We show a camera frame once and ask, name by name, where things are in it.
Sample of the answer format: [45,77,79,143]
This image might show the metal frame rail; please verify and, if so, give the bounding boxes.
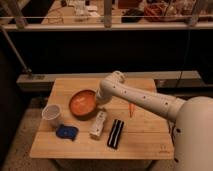
[0,16,213,31]

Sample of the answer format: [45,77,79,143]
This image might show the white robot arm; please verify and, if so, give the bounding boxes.
[96,71,213,171]

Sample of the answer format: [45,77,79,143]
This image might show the orange ceramic bowl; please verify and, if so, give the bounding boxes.
[69,90,96,117]

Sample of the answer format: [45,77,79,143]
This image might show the white squeeze bottle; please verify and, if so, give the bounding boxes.
[89,111,107,139]

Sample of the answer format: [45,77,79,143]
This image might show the blue sponge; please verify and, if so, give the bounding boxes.
[56,124,78,141]

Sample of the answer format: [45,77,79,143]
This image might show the red basket on shelf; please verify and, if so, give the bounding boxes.
[144,3,177,22]

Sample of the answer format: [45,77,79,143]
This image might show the black object on shelf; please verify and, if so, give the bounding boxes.
[121,9,143,23]

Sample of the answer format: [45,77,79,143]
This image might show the orange carrot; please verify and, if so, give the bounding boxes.
[129,103,135,117]

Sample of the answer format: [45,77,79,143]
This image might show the diagonal metal strut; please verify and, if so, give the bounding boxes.
[0,26,32,75]

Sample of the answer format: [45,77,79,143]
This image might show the black white striped cloth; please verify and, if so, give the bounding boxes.
[107,119,124,149]

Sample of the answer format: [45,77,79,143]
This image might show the wooden table board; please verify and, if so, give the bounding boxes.
[30,78,174,160]

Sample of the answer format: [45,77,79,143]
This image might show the white plastic cup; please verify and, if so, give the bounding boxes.
[42,104,61,128]

